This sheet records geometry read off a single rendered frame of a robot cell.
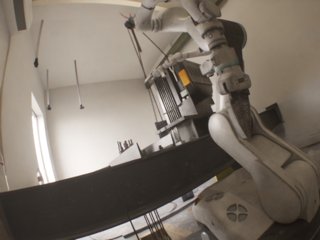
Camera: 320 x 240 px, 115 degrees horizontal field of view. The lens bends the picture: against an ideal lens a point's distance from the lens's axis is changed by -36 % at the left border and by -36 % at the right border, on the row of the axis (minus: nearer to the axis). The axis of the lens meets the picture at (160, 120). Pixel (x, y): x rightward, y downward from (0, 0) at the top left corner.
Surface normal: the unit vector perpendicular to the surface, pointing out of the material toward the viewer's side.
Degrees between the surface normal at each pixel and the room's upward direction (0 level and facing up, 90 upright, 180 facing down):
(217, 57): 99
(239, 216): 38
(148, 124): 90
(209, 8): 110
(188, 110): 90
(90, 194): 90
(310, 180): 73
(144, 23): 172
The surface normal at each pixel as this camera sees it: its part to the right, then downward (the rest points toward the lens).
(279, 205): -0.90, 0.25
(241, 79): 0.33, -0.11
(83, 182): 0.44, -0.36
